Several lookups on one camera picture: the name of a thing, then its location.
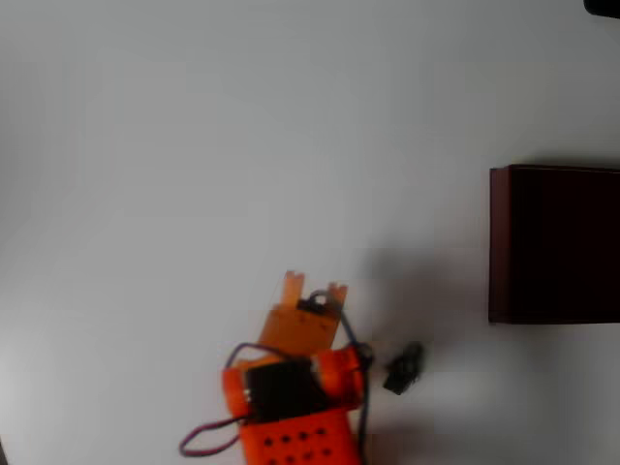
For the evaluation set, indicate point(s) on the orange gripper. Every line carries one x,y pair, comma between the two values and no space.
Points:
301,324

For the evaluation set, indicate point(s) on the small black object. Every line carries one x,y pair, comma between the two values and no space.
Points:
403,369

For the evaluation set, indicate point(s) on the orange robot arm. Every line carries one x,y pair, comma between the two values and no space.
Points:
300,436

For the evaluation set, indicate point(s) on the dark brown box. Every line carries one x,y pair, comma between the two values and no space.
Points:
557,242

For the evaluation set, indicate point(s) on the black object at picture corner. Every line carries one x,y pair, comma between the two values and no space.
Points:
603,7

